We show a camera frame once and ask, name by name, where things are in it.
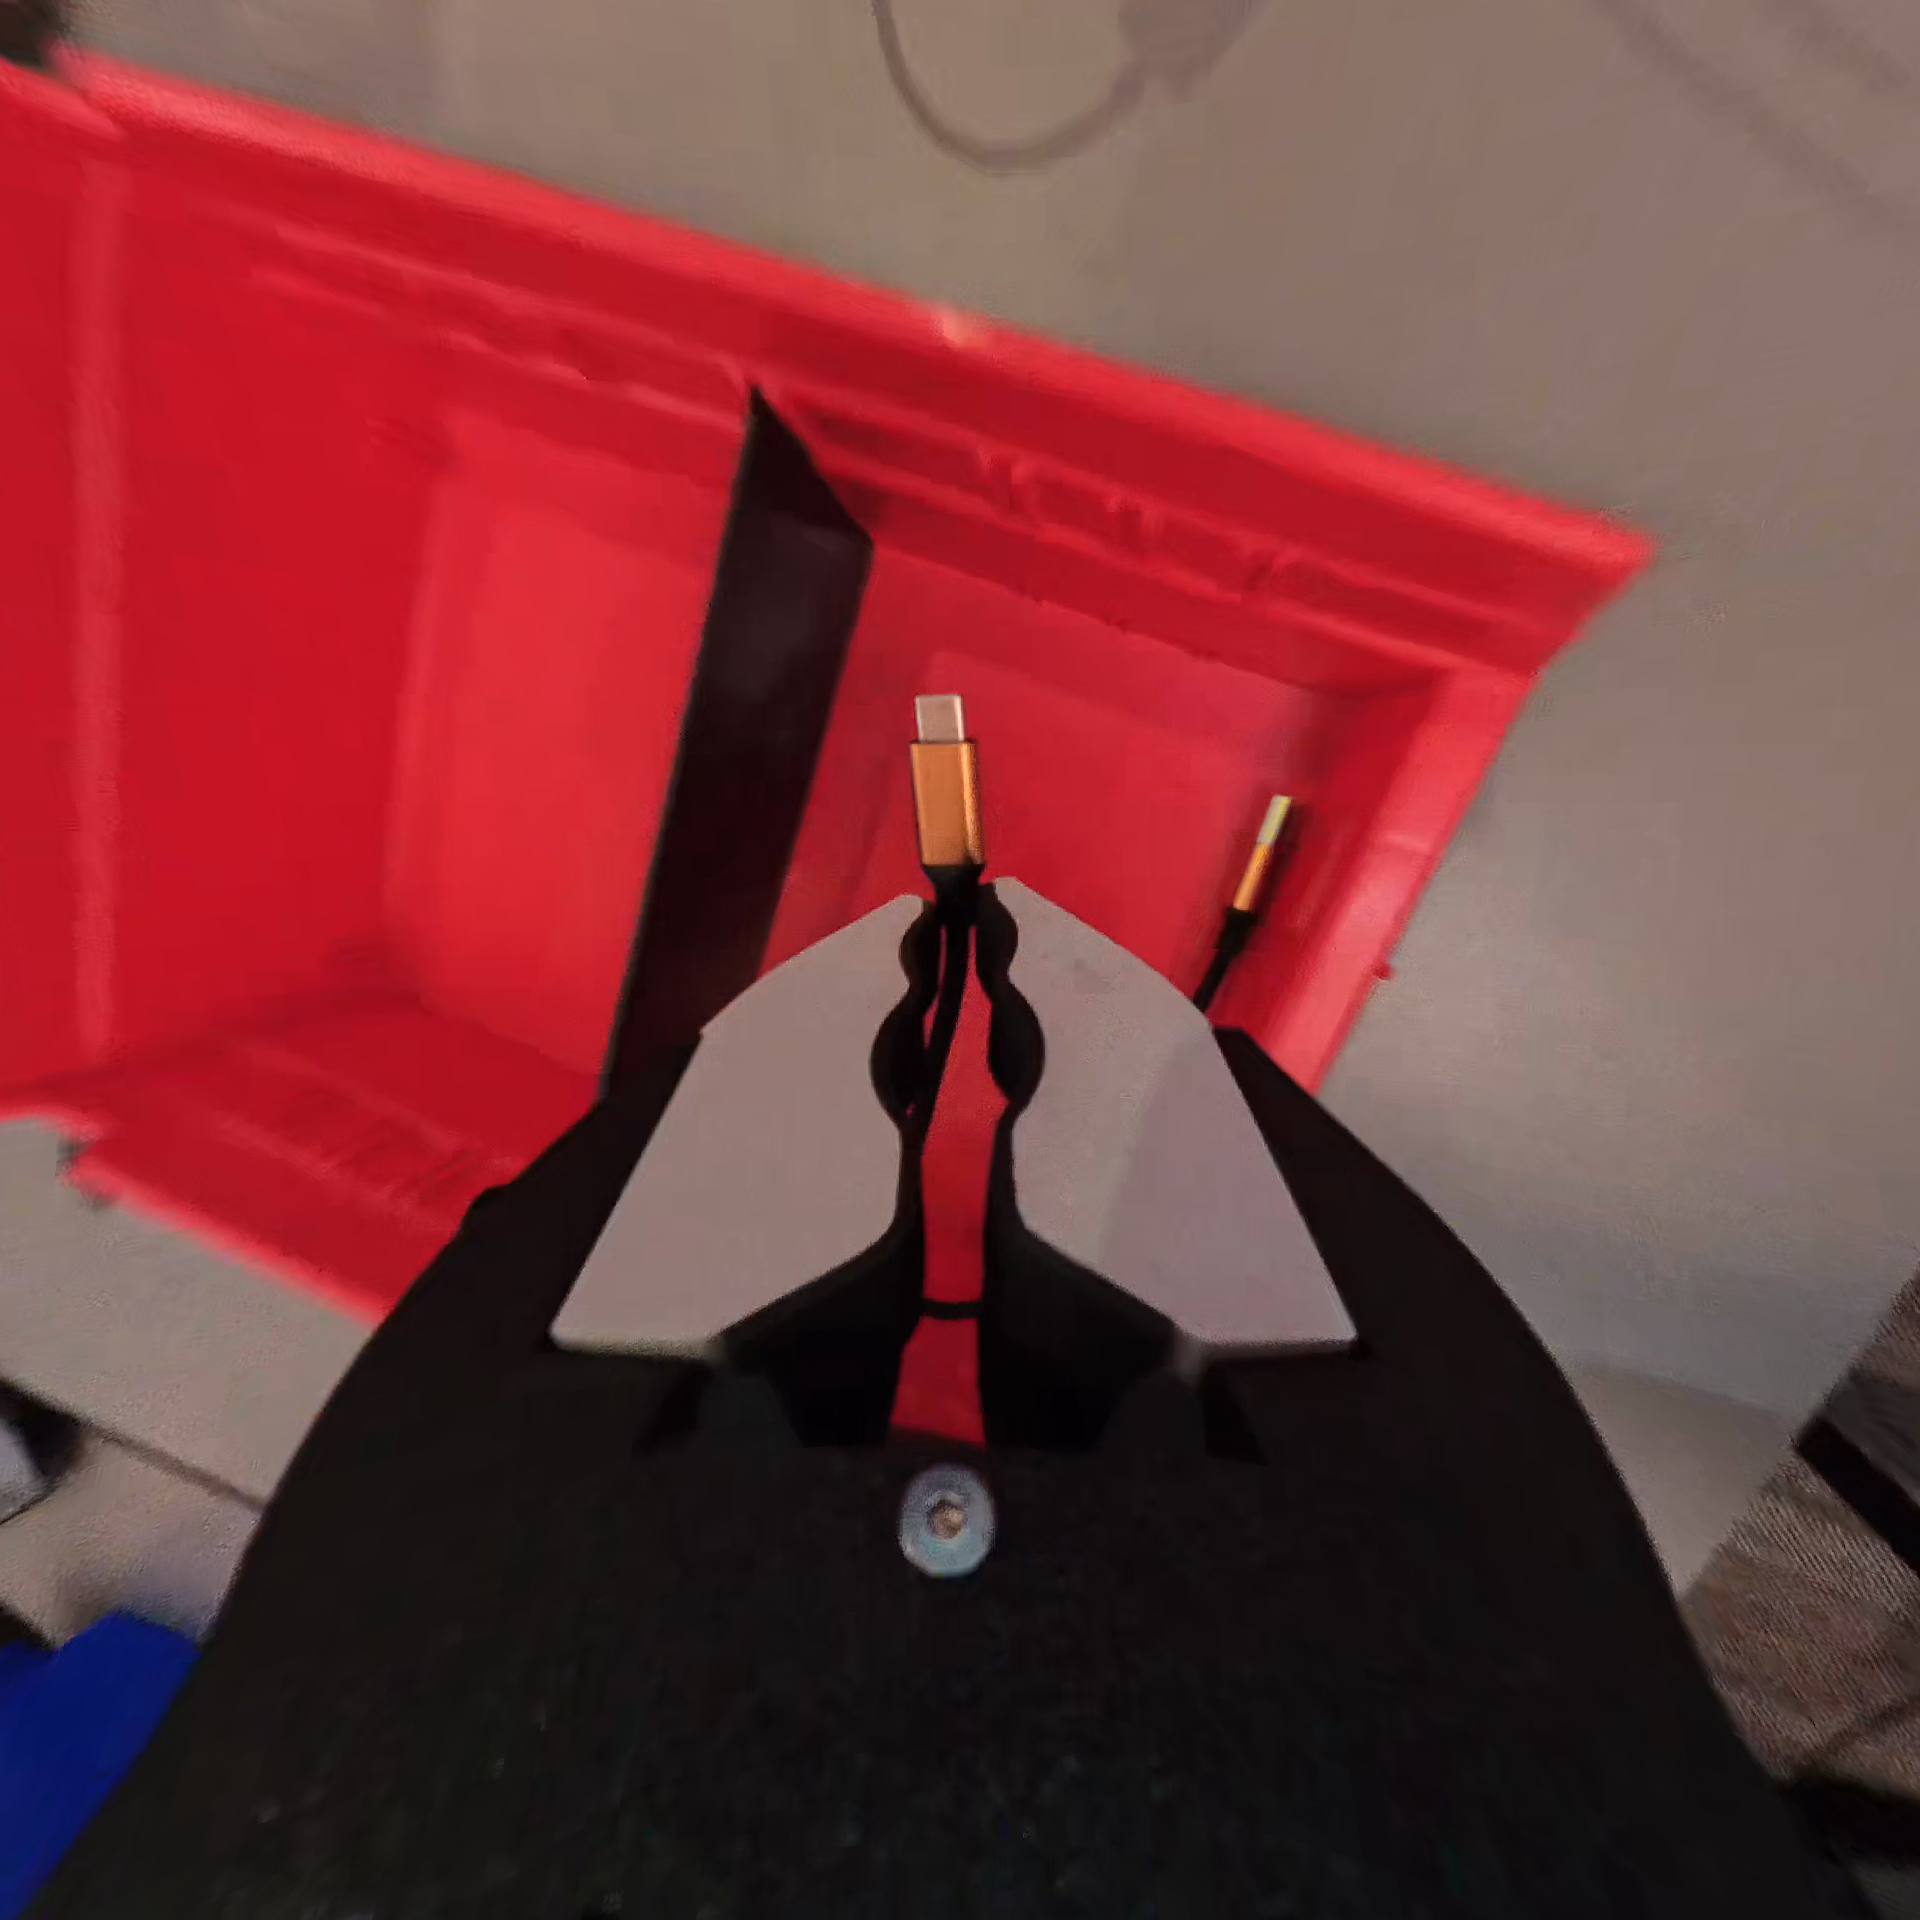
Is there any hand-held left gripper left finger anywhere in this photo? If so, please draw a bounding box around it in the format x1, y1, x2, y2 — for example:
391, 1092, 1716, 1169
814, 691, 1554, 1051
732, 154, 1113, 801
550, 891, 932, 1360

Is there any black cable with orange plugs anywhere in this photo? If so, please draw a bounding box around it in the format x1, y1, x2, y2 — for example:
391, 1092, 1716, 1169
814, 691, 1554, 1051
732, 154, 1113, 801
872, 0, 1263, 169

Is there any black bin divider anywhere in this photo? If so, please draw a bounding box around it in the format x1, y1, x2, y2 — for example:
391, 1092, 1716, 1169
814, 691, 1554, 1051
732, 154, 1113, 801
600, 387, 876, 1114

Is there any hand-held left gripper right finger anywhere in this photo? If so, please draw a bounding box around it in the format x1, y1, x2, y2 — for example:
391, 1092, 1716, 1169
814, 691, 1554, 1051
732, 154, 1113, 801
972, 875, 1360, 1383

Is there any red plastic bin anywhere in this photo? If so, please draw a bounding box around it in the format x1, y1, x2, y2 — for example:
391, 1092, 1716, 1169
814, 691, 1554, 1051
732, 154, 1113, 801
0, 45, 1659, 1329

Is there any blue plastic bin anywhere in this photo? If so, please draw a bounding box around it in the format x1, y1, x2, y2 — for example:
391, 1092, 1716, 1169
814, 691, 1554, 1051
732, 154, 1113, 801
0, 1617, 202, 1920

